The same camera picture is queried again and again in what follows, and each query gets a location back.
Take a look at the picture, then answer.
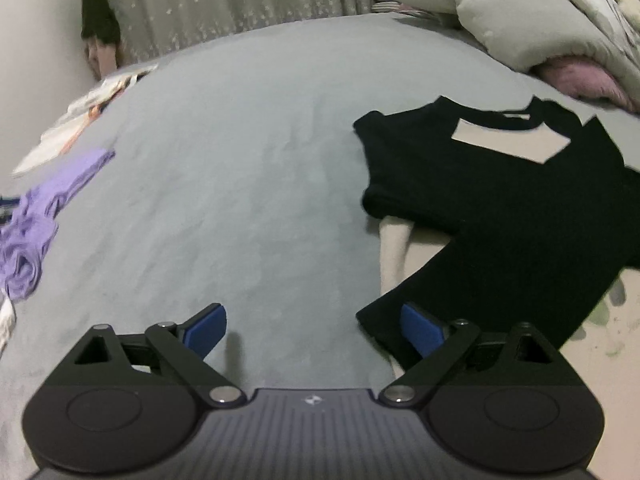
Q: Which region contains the grey bed cover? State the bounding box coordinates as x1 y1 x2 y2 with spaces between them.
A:
0 12 640 480

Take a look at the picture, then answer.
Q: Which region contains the pink hanging garment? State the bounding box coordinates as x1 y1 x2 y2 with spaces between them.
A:
82 37 126 81

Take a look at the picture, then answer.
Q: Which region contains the open book orange cover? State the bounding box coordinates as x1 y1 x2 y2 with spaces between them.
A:
12 100 103 177

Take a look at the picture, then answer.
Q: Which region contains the striped cloth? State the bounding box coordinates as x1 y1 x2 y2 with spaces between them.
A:
372 1 456 23

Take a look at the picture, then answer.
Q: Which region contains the grey quilt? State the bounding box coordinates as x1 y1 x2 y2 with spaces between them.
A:
372 0 640 75

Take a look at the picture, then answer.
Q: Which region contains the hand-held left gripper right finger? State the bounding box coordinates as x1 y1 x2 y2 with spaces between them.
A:
378 302 568 406

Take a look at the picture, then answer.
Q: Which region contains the dark hanging garment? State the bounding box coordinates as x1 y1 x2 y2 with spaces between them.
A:
80 0 122 46

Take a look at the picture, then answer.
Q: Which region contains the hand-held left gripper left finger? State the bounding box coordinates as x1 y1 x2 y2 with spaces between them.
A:
60 303 246 407

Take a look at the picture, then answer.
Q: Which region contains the cream printed fleece cloth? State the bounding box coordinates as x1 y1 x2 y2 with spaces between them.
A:
377 217 640 461

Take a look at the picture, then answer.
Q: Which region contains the white cloth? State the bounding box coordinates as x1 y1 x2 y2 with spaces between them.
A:
0 297 17 361

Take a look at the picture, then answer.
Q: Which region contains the purple garment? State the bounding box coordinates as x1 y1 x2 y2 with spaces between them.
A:
0 149 116 303

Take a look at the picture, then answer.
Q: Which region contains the white flower print pillow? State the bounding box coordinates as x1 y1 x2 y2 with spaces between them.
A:
545 0 640 91

